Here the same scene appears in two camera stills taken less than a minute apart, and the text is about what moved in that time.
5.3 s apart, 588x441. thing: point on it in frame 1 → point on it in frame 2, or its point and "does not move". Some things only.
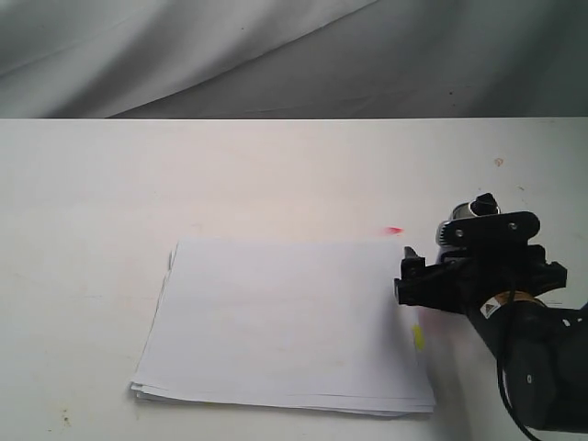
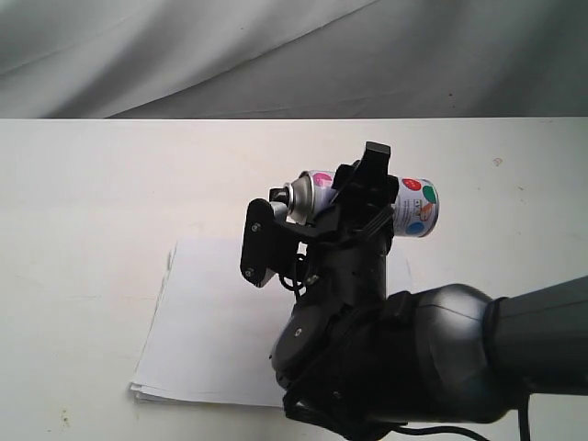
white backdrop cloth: (293, 59) does not move
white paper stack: (297, 324) does not move
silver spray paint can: (483, 205) → (416, 210)
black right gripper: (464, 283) → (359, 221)
